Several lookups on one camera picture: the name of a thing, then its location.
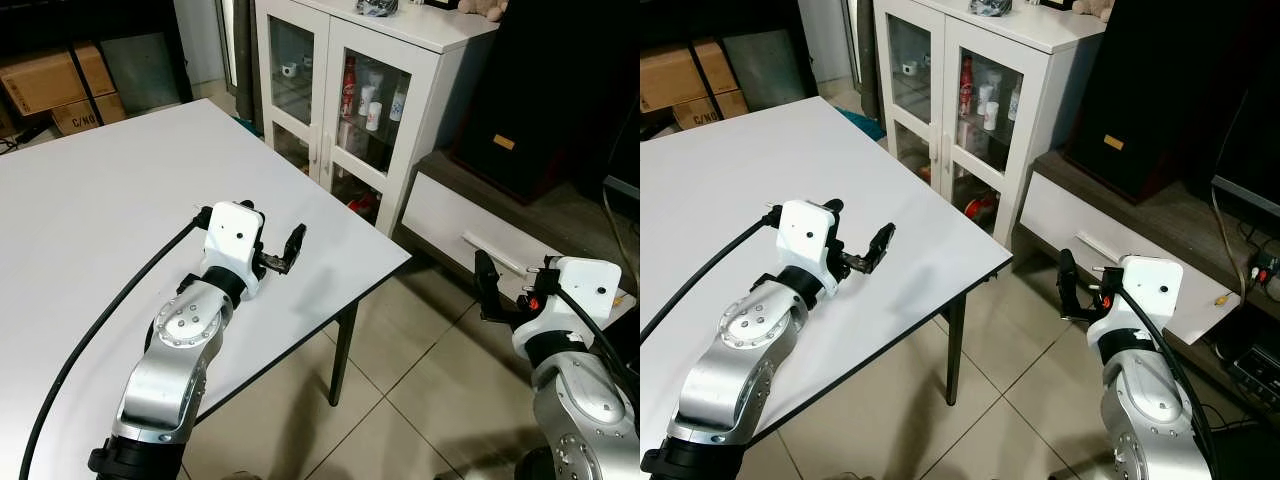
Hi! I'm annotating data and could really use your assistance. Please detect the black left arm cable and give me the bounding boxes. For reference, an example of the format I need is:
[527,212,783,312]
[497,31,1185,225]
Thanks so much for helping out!
[18,205,214,479]
[640,206,784,343]

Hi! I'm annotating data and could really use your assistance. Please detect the grey flat panel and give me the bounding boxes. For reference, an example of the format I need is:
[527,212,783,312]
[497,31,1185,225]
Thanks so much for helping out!
[721,29,821,112]
[99,32,183,114]

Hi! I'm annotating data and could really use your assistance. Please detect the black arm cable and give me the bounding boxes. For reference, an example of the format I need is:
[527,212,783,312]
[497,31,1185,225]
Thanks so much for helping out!
[1118,288,1218,473]
[553,288,641,406]
[18,205,214,479]
[640,206,784,343]

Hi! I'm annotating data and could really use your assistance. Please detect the printed small cardboard box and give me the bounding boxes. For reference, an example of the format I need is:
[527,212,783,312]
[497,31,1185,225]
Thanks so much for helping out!
[49,93,128,137]
[672,89,751,132]

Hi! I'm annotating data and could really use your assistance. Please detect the low wooden bench white drawer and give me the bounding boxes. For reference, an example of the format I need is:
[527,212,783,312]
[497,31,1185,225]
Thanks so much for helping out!
[1014,149,1280,347]
[398,149,641,331]

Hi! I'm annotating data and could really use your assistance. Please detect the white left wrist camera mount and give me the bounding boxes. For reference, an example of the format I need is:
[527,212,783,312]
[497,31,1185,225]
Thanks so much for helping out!
[777,199,840,297]
[200,201,267,299]

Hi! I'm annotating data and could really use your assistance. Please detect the blue cloth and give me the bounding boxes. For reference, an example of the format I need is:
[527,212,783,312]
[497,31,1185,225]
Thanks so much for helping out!
[834,104,887,142]

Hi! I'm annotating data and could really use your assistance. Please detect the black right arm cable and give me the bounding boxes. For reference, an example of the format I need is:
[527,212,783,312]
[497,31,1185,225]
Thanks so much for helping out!
[553,288,641,406]
[1118,288,1218,473]

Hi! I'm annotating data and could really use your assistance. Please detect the large brown cardboard box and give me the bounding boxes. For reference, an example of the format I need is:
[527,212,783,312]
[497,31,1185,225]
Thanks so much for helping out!
[0,43,118,118]
[640,39,738,114]

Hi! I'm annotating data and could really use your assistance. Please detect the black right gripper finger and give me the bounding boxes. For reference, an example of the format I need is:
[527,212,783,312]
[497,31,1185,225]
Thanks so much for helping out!
[473,249,502,322]
[1057,247,1083,322]

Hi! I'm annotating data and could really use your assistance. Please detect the white glass-door cabinet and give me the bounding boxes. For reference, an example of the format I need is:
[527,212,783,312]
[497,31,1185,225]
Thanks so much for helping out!
[254,0,500,237]
[872,0,1110,250]

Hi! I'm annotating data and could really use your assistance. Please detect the black electronic device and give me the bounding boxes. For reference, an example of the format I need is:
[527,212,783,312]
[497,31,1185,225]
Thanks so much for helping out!
[1228,338,1280,403]

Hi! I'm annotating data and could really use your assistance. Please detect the black metal table leg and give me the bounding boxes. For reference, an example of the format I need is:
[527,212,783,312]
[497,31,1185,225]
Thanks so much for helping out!
[944,291,969,407]
[329,298,362,407]

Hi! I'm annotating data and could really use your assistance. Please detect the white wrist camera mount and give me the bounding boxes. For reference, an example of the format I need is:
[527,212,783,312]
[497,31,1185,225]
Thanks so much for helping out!
[514,256,624,347]
[777,199,840,297]
[1087,255,1185,347]
[200,201,267,299]

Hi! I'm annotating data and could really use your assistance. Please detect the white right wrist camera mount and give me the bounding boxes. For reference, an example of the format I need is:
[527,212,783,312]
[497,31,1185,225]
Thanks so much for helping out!
[514,256,624,347]
[1087,255,1185,347]

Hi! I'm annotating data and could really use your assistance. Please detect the large black speaker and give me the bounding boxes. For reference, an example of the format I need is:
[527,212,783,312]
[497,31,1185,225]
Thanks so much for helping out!
[1061,0,1280,205]
[449,0,641,205]

